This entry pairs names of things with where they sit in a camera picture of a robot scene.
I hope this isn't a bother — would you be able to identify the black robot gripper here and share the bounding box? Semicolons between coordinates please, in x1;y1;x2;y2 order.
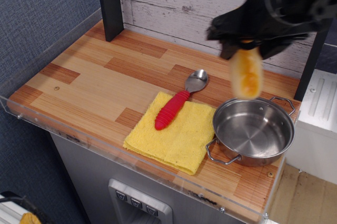
207;0;313;60

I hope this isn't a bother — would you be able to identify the toy bread loaf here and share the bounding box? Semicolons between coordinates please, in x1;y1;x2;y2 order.
229;47;263;100

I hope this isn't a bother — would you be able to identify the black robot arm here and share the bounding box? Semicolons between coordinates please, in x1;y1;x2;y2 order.
207;0;336;60

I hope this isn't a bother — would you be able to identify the stainless steel pot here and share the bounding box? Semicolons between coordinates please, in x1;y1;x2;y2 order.
207;96;296;167

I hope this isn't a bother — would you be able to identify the yellow cloth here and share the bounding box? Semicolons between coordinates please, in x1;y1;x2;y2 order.
123;92;215;175

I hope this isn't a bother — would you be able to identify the white ribbed block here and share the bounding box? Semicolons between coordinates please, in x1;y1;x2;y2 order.
298;70;336;133

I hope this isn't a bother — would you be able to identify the clear acrylic table guard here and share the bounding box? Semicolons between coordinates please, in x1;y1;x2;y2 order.
0;7;301;224

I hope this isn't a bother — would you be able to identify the grey cabinet with button panel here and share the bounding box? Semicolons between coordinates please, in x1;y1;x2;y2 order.
51;134;240;223

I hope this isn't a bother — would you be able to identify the black and yellow object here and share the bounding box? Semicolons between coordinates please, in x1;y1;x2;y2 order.
1;191;55;223

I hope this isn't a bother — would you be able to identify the red-handled metal spoon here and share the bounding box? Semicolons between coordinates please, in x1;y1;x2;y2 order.
154;69;208;131

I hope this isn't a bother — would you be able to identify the black right vertical post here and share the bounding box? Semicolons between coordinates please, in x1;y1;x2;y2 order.
294;30;329;101

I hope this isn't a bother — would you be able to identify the black vertical post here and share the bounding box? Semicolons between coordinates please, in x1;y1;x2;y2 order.
100;0;124;42
294;30;329;101

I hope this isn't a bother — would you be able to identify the black left vertical post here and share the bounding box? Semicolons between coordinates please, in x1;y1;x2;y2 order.
100;0;124;42

